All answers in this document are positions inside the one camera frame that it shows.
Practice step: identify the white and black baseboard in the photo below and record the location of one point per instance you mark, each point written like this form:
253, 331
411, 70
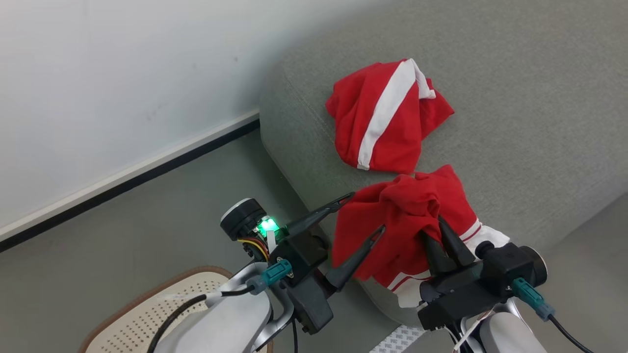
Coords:
122, 176

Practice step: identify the red garment wide white stripe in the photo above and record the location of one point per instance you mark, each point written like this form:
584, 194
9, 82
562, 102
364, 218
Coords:
387, 127

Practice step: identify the red garment striped white cuff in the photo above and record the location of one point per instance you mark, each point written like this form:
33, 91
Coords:
392, 225

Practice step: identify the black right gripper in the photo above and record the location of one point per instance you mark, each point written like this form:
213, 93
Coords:
466, 294

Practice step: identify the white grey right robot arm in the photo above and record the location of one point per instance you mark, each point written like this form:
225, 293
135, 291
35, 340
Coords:
510, 333

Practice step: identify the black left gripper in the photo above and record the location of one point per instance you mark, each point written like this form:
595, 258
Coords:
304, 255

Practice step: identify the white textured plate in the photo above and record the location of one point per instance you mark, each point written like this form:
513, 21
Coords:
397, 340

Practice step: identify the white perforated laundry basket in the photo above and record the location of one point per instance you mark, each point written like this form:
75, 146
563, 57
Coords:
147, 314

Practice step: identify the grey fabric sofa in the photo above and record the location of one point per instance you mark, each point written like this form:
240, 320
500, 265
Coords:
515, 98

